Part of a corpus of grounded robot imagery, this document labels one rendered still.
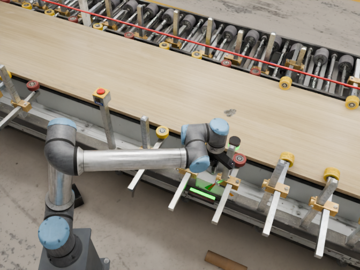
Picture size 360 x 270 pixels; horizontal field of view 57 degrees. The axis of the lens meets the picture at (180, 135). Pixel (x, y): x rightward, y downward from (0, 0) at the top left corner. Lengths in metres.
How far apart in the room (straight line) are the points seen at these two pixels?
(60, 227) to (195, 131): 0.85
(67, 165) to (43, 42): 1.73
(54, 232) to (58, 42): 1.60
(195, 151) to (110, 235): 1.48
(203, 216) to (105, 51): 1.52
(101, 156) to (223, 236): 1.58
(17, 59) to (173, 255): 1.87
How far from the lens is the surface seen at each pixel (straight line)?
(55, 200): 1.81
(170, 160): 1.36
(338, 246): 2.11
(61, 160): 1.34
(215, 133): 1.48
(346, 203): 2.17
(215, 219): 1.78
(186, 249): 2.63
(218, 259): 2.54
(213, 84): 2.38
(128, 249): 2.64
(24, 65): 2.72
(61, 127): 1.43
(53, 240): 1.81
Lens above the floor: 2.45
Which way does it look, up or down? 50 degrees down
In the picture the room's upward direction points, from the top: 2 degrees clockwise
